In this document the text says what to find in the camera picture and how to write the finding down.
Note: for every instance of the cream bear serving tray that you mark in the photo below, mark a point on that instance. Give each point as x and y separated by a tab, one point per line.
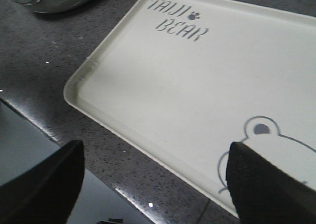
180	80

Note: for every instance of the grey stone countertop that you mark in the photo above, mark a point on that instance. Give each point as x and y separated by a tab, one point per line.
38	55

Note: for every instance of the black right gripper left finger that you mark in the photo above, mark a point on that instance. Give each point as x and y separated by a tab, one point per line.
47	193

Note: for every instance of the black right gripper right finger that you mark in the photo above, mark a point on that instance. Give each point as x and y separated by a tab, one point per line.
263	194

